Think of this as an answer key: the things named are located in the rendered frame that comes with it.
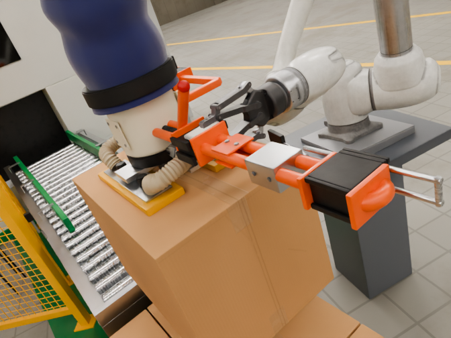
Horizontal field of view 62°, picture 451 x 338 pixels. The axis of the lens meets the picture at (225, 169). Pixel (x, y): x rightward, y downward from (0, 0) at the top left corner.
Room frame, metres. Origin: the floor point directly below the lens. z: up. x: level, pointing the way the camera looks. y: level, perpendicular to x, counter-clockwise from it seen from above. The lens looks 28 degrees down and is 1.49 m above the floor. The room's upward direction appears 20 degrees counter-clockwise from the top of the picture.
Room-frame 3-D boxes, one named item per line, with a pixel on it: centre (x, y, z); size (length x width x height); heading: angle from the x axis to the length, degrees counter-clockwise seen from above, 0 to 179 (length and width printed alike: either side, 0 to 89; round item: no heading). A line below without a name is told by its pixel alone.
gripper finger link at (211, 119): (0.71, -0.01, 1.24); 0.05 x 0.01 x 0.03; 119
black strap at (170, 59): (0.92, 0.14, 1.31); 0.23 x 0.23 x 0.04
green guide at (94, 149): (2.63, 0.79, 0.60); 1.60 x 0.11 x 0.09; 29
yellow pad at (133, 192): (0.88, 0.23, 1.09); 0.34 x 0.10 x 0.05; 28
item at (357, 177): (0.39, -0.13, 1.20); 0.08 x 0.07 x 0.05; 28
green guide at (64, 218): (2.37, 1.26, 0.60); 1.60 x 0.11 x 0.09; 29
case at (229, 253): (0.91, 0.14, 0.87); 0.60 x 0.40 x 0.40; 28
